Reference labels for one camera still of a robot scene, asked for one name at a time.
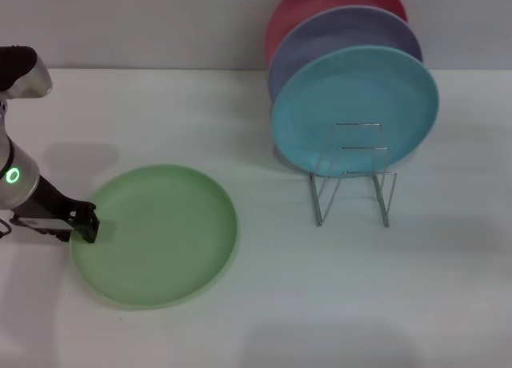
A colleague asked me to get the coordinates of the blue round plate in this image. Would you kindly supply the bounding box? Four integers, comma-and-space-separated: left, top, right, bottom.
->
270, 44, 441, 179

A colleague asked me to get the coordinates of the chrome wire plate rack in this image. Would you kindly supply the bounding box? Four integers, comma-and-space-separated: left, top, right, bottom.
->
308, 122, 398, 228

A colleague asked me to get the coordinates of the purple round plate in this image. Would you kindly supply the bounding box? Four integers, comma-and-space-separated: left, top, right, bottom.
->
266, 6, 424, 105

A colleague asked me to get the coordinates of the red round plate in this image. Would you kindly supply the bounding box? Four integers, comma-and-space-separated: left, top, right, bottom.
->
263, 0, 410, 66

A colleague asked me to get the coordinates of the green round plate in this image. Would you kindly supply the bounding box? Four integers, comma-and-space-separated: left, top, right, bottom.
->
70, 163, 240, 311

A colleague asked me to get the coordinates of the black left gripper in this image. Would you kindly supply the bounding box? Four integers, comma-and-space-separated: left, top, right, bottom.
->
23, 175, 100, 245

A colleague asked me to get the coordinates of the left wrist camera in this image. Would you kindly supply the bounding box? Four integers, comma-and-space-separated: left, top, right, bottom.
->
10, 214, 76, 243

